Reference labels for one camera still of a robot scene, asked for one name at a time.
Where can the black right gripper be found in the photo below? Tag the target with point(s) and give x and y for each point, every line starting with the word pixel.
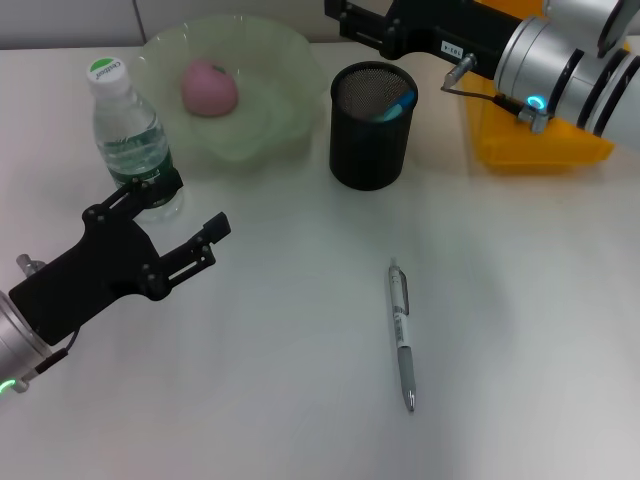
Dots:
pixel 440 30

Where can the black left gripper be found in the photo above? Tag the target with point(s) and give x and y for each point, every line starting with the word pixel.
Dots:
pixel 95 270

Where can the clear water bottle green label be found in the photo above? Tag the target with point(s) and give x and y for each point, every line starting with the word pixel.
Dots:
pixel 132 140

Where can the blue scissors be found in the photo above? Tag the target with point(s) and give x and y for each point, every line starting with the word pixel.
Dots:
pixel 397 107

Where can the pink toy peach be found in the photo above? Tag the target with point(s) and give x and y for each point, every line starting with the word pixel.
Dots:
pixel 207 90

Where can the grey ballpoint pen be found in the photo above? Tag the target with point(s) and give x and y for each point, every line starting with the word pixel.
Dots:
pixel 400 310

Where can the green glass fruit plate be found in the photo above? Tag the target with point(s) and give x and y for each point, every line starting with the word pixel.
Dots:
pixel 280 100

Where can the black mesh pen holder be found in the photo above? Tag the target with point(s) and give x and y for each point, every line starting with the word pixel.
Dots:
pixel 370 150

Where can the yellow plastic bin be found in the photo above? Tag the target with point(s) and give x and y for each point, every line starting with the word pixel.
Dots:
pixel 550 145

